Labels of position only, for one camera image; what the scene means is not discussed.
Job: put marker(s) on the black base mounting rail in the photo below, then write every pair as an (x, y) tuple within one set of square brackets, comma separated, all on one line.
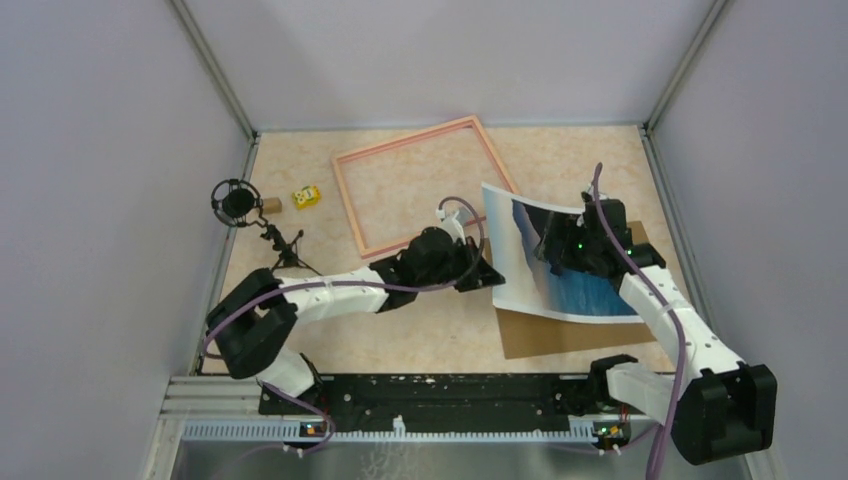
[(452, 403)]

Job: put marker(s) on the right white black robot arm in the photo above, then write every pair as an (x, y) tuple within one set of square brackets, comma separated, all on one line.
[(715, 405)]

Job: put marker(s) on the small wooden block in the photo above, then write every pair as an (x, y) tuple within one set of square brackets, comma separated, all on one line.
[(272, 205)]

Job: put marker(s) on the pink wooden picture frame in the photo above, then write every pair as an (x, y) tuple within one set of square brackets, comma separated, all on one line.
[(392, 189)]

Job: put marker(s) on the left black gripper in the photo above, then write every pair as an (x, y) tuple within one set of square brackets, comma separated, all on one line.
[(484, 275)]

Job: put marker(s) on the yellow toy cube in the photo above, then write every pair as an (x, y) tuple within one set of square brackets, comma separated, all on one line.
[(306, 197)]

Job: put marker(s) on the blue mountain landscape photo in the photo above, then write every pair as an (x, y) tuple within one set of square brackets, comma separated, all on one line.
[(515, 224)]

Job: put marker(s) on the brown cardboard backing board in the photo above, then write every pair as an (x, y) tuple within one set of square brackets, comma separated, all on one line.
[(525, 335)]

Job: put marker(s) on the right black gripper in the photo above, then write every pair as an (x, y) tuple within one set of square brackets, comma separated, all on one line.
[(563, 227)]

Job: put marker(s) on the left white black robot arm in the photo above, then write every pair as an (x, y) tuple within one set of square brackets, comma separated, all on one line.
[(251, 324)]

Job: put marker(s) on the white cable duct strip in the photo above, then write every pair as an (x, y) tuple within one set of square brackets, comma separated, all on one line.
[(291, 431)]

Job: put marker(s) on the black microphone on tripod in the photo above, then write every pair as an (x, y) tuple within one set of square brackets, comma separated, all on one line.
[(237, 203)]

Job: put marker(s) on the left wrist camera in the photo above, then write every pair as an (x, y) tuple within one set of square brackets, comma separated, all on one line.
[(453, 222)]

